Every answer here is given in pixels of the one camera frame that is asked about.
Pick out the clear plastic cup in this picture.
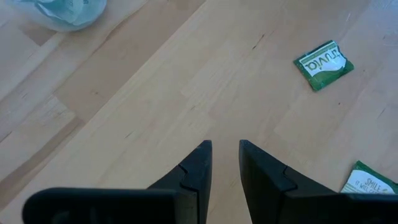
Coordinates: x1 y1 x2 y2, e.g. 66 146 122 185
6 0 108 33

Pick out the dark green Truvia packet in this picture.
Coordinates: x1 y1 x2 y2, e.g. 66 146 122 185
293 39 355 92

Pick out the white and green Truvia packet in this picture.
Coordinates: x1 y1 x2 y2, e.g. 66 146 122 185
340 160 398 195

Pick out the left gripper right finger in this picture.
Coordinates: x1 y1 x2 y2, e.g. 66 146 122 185
239 139 340 224

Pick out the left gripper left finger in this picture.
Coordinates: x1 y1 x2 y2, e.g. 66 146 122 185
146 140 213 224

